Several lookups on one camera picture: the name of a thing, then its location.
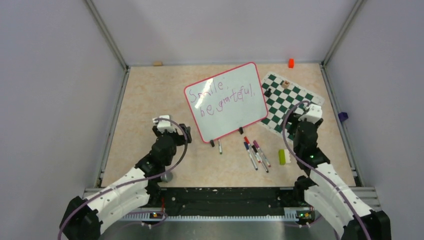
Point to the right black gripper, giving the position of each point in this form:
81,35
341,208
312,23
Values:
293,119

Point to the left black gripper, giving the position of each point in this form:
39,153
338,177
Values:
181,138

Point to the magenta whiteboard marker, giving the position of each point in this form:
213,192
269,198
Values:
262,154

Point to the pink framed whiteboard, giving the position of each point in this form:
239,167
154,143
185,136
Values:
224,103

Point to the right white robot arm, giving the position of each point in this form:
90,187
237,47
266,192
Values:
322,188

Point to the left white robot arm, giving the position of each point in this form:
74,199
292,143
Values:
88,218

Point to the green whiteboard marker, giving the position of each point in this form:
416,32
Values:
220,147

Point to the black whiteboard marker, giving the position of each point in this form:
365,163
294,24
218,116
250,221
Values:
262,163

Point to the red whiteboard marker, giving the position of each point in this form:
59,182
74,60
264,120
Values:
251,149

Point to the blue whiteboard marker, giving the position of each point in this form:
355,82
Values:
250,155

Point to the green white toy brick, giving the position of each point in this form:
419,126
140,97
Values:
283,157

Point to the black grey microphone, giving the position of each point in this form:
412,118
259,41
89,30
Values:
167,177

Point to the purple block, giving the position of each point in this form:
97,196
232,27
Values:
342,116

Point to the green white chessboard mat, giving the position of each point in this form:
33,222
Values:
281,101

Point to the wooden cube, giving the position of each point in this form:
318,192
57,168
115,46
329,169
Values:
285,84

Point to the black chess piece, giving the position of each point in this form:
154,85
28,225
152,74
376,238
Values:
268,93

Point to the orange block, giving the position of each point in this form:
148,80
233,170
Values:
291,63

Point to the cork stopper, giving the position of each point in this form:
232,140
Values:
157,64

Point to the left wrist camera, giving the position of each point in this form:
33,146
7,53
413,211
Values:
162,124

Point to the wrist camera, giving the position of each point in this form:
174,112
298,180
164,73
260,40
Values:
162,124
313,114

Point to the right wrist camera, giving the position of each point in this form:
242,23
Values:
313,114

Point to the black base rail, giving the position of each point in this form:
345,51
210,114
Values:
229,201

